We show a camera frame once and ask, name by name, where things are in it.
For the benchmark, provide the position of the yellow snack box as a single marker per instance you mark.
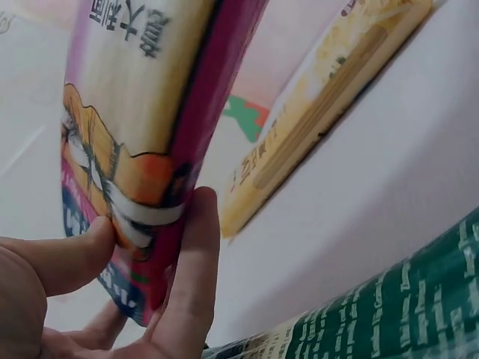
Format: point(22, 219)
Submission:
point(299, 131)

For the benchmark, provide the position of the green printed packet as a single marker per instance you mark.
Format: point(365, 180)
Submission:
point(411, 299)

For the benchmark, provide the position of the person's left hand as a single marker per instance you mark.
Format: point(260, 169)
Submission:
point(22, 299)

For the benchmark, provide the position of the pink snack box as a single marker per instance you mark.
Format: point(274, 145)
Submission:
point(149, 93)

